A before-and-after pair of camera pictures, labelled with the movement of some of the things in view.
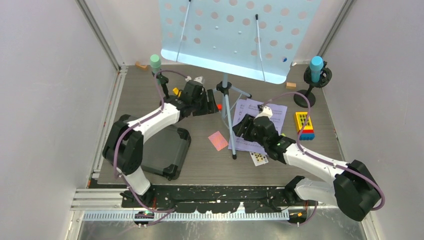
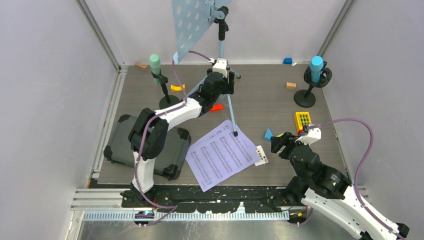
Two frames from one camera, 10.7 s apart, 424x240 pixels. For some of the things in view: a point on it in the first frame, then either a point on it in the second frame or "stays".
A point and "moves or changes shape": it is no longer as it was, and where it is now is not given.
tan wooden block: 290,85 stays
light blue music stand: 254,39 moves or changes shape
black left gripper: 209,106 -> 229,88
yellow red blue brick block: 307,133 stays
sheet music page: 279,112 -> 221,155
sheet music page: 242,144 -> 221,156
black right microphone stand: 325,77 stays
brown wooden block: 142,67 stays
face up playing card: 259,158 stays
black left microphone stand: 164,80 stays
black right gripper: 239,128 -> 288,138
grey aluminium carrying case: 165,150 stays
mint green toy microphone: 155,63 stays
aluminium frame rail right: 346,6 stays
